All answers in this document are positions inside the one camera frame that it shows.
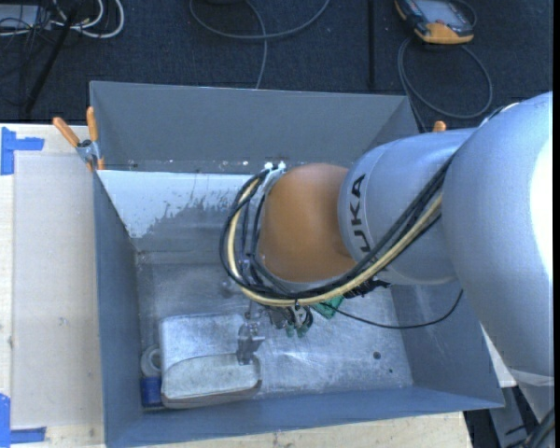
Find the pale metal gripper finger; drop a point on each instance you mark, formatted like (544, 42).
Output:
(242, 345)
(256, 343)

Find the blue cup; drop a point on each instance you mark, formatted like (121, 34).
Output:
(151, 391)

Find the grey metal bin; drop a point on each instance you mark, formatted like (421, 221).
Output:
(326, 362)

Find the pale wood flat board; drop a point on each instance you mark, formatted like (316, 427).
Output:
(51, 273)

